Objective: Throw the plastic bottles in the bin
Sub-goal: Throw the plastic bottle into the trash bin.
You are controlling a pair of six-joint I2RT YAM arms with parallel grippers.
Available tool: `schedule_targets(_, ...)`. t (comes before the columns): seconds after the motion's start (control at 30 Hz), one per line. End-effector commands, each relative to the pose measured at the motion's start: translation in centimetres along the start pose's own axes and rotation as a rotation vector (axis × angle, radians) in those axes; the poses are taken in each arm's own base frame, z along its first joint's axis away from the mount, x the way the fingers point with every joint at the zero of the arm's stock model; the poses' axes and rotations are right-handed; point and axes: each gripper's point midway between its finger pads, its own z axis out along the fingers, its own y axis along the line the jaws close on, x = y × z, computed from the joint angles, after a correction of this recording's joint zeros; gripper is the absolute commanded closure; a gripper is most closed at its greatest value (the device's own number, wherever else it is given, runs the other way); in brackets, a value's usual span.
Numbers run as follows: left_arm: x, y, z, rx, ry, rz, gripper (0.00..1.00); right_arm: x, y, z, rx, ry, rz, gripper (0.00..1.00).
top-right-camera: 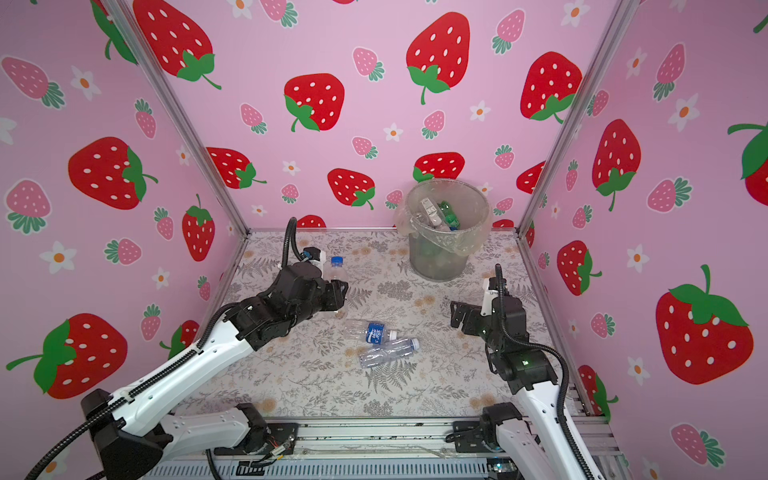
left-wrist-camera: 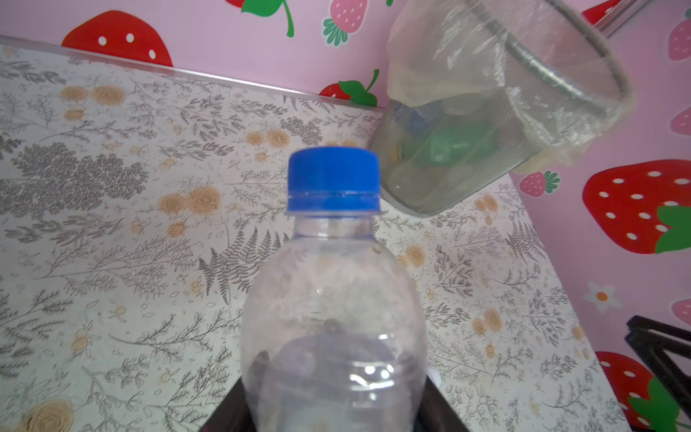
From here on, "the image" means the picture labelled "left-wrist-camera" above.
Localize aluminium right corner post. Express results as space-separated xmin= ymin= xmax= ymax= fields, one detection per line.
xmin=595 ymin=0 xmax=652 ymax=38

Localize bottle blue cap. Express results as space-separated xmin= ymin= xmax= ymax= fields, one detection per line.
xmin=240 ymin=147 xmax=428 ymax=431

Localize grey wire mesh bin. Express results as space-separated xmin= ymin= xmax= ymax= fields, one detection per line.
xmin=368 ymin=0 xmax=633 ymax=218

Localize translucent plastic bin liner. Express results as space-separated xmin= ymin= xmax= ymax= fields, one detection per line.
xmin=387 ymin=1 xmax=633 ymax=173

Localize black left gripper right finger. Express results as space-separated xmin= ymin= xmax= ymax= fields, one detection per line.
xmin=417 ymin=376 xmax=469 ymax=432

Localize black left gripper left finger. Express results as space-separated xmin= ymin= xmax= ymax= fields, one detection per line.
xmin=199 ymin=379 xmax=254 ymax=432

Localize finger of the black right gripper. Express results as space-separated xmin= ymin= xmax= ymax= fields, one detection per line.
xmin=625 ymin=316 xmax=690 ymax=417

